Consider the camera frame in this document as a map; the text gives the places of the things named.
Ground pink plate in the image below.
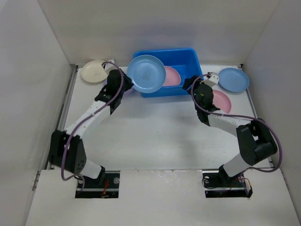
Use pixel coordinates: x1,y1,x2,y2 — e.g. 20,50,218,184
163,66,181,87
213,90,232,113

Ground blue plate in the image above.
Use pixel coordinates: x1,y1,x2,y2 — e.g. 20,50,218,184
218,68,250,93
127,55,166,94

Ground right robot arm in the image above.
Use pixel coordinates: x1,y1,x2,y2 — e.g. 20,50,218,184
182,73,283,187

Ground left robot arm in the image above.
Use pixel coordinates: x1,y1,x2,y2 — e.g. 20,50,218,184
49,69,133,186

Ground blue plastic bin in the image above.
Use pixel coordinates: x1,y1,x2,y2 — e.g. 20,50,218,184
133,48,203,98

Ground small purple plate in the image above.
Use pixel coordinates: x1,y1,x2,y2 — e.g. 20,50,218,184
124,87,134,96

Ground cream plate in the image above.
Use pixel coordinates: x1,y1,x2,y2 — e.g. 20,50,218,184
80,60,108,83

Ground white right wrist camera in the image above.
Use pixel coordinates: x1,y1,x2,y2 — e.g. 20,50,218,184
206,72,219,87

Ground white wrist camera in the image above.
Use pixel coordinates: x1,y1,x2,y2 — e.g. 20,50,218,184
102,57,117,70
206,72,219,87

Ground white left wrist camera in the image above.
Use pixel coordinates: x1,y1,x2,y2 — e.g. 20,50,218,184
102,57,117,70

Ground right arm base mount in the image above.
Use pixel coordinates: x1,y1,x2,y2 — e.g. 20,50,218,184
201,170,253,199

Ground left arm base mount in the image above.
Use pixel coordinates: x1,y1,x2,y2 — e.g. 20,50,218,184
75,171,120,199

